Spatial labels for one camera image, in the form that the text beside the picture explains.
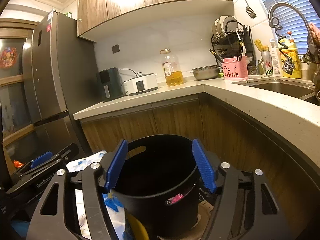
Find white plastic bottle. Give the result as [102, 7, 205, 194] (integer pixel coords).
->
[269, 38, 283, 77]

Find wooden upper cabinet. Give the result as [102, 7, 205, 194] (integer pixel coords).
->
[77, 0, 233, 42]

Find yellow detergent bottle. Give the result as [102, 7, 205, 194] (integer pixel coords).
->
[281, 31, 302, 79]

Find pink utensil holder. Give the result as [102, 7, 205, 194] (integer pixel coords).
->
[222, 56, 252, 81]

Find floral blue white tablecloth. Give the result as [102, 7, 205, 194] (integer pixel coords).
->
[65, 150, 133, 240]

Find stainless steel bowl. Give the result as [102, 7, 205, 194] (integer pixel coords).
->
[191, 65, 220, 80]

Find wooden glass door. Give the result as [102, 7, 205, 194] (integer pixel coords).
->
[1, 18, 36, 174]

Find red floral door decoration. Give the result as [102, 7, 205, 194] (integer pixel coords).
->
[0, 47, 18, 69]

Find hanging metal spatula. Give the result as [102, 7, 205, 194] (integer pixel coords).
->
[244, 0, 257, 19]

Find orange red plastic bag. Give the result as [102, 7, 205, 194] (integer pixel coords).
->
[13, 160, 24, 168]

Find black round trash bin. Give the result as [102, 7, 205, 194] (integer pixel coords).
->
[112, 134, 200, 237]

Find steel sink basin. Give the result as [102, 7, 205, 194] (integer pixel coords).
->
[235, 77, 319, 106]

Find white slow cooker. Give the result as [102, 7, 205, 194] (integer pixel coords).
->
[124, 73, 158, 96]

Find wooden lower cabinets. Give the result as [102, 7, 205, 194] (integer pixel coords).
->
[80, 93, 319, 236]

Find dark steel refrigerator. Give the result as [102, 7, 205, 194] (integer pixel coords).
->
[22, 10, 101, 158]

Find black air fryer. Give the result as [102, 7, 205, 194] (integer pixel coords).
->
[97, 67, 124, 102]

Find chrome kitchen faucet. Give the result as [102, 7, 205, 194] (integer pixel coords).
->
[268, 0, 319, 64]

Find cooking oil bottle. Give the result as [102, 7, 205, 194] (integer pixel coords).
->
[159, 48, 184, 86]

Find window blinds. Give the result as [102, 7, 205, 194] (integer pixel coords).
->
[249, 0, 320, 54]

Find black dish rack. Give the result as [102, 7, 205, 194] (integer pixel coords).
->
[211, 16, 256, 66]

